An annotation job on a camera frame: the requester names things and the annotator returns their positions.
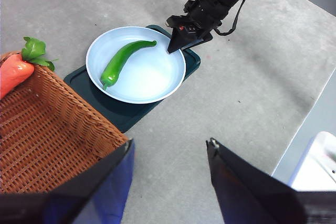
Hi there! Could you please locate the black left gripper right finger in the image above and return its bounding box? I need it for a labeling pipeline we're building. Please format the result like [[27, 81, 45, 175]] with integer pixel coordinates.
[[206, 137, 336, 224]]

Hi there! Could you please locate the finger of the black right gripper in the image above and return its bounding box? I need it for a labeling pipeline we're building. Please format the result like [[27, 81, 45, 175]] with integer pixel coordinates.
[[181, 31, 213, 50], [167, 30, 199, 54]]

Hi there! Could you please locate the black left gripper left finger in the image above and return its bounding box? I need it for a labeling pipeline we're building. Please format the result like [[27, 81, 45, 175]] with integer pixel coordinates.
[[0, 138, 136, 224]]

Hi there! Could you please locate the blue round plate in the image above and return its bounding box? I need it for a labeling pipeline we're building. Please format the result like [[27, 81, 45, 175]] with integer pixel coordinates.
[[86, 26, 187, 104]]

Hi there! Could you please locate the green long pepper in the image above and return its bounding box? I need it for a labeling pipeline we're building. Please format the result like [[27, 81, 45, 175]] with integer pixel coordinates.
[[100, 40, 158, 90]]

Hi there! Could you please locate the white plastic box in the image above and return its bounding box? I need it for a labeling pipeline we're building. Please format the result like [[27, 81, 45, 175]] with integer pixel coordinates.
[[288, 131, 336, 191]]

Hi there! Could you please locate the brown wicker basket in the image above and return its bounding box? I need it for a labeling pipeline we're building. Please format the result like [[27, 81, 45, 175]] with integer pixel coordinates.
[[0, 52, 130, 195]]

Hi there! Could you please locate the black cutting board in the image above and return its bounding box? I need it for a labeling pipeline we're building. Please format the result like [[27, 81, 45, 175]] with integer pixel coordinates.
[[64, 24, 202, 133]]

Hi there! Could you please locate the orange carrot with green leaves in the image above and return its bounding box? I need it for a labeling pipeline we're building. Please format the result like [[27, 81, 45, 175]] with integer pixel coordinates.
[[0, 37, 58, 100]]

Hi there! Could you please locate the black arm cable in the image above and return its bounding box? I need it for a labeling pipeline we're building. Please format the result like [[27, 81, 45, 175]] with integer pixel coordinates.
[[214, 0, 249, 36]]

